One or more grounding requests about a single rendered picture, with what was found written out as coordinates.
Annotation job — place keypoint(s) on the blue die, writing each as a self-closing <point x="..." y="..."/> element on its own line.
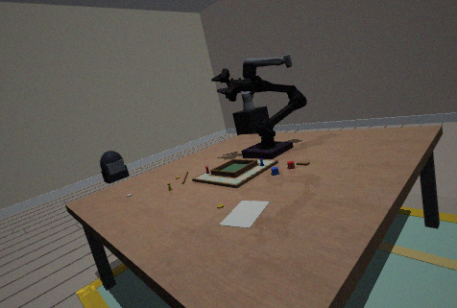
<point x="275" y="171"/>

